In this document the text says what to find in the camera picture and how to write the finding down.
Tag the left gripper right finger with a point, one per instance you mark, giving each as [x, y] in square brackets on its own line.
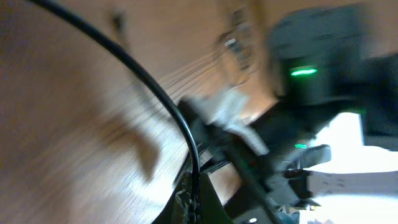
[211, 209]

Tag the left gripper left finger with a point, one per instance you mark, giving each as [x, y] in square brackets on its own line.
[177, 209]

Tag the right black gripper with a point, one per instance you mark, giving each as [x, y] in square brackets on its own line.
[270, 179]

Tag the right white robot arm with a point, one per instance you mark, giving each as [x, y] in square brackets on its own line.
[317, 55]

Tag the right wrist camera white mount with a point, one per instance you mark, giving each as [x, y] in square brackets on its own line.
[221, 110]

